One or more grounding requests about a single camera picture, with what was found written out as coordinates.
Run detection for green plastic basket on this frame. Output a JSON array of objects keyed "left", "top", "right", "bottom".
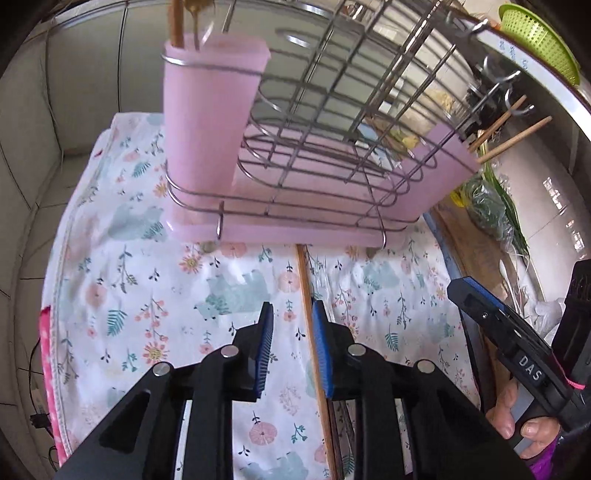
[{"left": 499, "top": 4, "right": 581, "bottom": 86}]

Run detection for pink dotted towel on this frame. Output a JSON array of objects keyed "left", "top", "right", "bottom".
[{"left": 39, "top": 305, "right": 70, "bottom": 467}]

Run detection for brown wooden chopstick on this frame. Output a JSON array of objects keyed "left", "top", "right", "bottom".
[
  {"left": 168, "top": 0, "right": 185, "bottom": 49},
  {"left": 467, "top": 95, "right": 528, "bottom": 151},
  {"left": 476, "top": 115, "right": 553, "bottom": 164},
  {"left": 295, "top": 244, "right": 342, "bottom": 480}
]

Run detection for metal storage shelf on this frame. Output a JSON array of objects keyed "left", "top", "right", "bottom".
[{"left": 462, "top": 0, "right": 591, "bottom": 195}]

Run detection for black power cable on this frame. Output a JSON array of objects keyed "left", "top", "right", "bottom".
[{"left": 18, "top": 332, "right": 54, "bottom": 435}]

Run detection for golden metal spoon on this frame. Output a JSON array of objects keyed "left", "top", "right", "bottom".
[{"left": 185, "top": 0, "right": 218, "bottom": 51}]

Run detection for person's right hand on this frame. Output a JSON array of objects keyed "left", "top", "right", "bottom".
[{"left": 485, "top": 381, "right": 561, "bottom": 460}]

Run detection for metal wire utensil rack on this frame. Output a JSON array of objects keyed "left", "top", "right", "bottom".
[{"left": 161, "top": 0, "right": 536, "bottom": 250}]

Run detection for plastic bag of greens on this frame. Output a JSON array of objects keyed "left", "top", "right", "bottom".
[{"left": 455, "top": 178, "right": 515, "bottom": 241}]

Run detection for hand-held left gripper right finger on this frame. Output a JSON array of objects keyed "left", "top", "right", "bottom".
[{"left": 311, "top": 299, "right": 534, "bottom": 480}]

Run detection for pink plastic drip tray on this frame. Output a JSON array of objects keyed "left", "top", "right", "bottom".
[{"left": 164, "top": 134, "right": 426, "bottom": 251}]

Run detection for floral printed cloth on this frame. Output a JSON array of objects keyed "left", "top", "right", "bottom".
[{"left": 41, "top": 111, "right": 485, "bottom": 480}]

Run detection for pink plastic utensil cup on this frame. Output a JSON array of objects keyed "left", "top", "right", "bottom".
[
  {"left": 413, "top": 124, "right": 481, "bottom": 217},
  {"left": 161, "top": 34, "right": 271, "bottom": 195}
]

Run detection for green onions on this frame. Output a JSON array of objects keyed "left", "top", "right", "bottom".
[{"left": 480, "top": 143, "right": 529, "bottom": 259}]

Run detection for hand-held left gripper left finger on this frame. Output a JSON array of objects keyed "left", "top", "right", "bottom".
[{"left": 59, "top": 301, "right": 276, "bottom": 480}]

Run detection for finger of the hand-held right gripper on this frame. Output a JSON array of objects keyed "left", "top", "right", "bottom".
[{"left": 446, "top": 275, "right": 551, "bottom": 357}]

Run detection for napa cabbage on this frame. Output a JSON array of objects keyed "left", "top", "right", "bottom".
[{"left": 416, "top": 83, "right": 467, "bottom": 121}]

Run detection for brown cardboard sheet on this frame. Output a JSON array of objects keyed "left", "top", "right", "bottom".
[{"left": 427, "top": 203, "right": 532, "bottom": 416}]

